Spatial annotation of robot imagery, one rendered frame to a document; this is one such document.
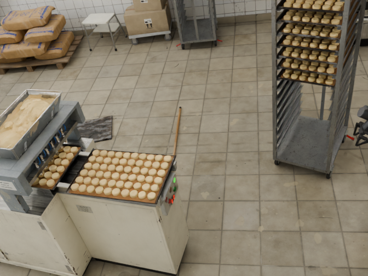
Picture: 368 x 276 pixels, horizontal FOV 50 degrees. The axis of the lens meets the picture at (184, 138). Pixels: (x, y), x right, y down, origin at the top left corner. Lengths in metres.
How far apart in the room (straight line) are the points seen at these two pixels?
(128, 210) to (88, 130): 2.14
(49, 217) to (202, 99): 2.47
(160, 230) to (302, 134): 1.77
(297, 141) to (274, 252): 1.09
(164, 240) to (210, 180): 1.10
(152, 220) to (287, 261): 1.10
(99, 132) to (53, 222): 1.89
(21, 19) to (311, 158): 4.30
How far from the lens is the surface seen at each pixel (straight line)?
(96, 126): 4.53
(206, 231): 3.25
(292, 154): 3.58
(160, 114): 4.45
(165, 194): 2.43
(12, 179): 2.43
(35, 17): 6.00
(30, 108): 2.68
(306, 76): 3.08
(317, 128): 3.85
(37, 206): 2.68
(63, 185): 2.63
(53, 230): 2.76
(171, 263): 2.86
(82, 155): 2.80
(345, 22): 2.69
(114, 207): 2.54
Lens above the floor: 2.62
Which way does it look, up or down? 40 degrees down
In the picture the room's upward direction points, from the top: 11 degrees counter-clockwise
